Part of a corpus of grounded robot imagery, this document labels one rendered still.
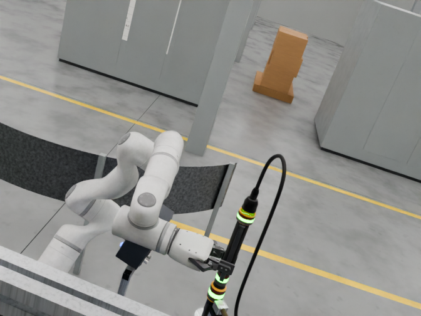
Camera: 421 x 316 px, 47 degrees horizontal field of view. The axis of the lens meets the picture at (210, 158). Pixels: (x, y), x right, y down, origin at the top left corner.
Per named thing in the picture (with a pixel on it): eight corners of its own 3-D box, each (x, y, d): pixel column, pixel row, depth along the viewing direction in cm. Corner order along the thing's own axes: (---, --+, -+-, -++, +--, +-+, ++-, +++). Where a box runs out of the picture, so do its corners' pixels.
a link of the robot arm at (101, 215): (51, 236, 188) (85, 185, 196) (90, 259, 194) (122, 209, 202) (56, 238, 177) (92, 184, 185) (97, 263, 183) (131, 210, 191)
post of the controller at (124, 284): (119, 310, 207) (129, 275, 199) (113, 308, 207) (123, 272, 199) (122, 306, 210) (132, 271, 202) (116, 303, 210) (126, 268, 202)
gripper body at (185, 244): (171, 241, 132) (209, 256, 132) (160, 261, 123) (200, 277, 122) (178, 219, 129) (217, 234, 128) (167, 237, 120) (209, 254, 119)
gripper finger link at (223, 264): (207, 264, 124) (231, 274, 124) (204, 271, 121) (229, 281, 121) (211, 254, 123) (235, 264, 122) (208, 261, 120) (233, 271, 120)
